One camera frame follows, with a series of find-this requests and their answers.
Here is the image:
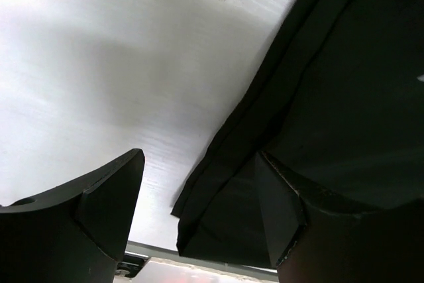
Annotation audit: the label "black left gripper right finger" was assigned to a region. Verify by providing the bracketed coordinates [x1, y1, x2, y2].
[254, 152, 423, 282]

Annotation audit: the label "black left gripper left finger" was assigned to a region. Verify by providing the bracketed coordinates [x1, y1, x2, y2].
[1, 148, 144, 282]

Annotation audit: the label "black shorts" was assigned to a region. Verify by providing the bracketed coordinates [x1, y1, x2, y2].
[172, 0, 423, 267]

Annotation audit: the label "aluminium front rail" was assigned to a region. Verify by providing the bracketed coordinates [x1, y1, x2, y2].
[115, 239, 279, 279]

